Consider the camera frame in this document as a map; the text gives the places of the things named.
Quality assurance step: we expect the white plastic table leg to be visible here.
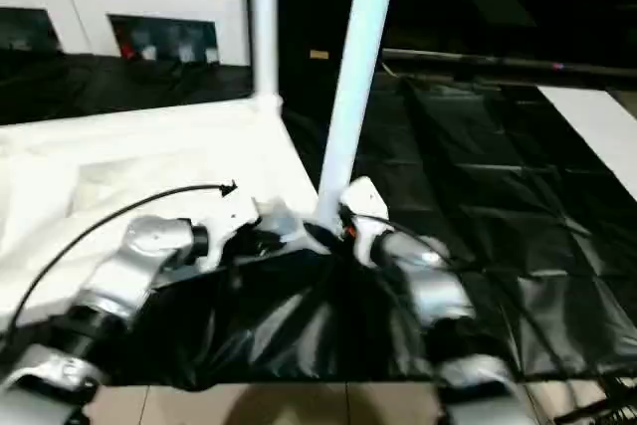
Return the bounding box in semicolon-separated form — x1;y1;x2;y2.
249;0;284;112
317;0;403;227

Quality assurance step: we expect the white plastic table top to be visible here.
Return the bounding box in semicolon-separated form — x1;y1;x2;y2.
0;95;344;331

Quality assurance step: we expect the black plastic mat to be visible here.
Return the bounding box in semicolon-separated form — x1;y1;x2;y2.
0;47;637;386

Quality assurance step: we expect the white flat board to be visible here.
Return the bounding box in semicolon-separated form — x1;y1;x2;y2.
537;87;637;199

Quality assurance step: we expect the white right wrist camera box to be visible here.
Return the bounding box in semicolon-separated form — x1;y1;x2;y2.
340;176;390;265

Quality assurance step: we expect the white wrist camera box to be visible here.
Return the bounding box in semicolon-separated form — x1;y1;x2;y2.
340;176;390;265
197;194;266;269

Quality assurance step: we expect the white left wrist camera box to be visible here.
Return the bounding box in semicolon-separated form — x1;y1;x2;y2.
197;194;266;269

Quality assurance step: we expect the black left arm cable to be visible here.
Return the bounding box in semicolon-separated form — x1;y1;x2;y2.
0;181;238;348

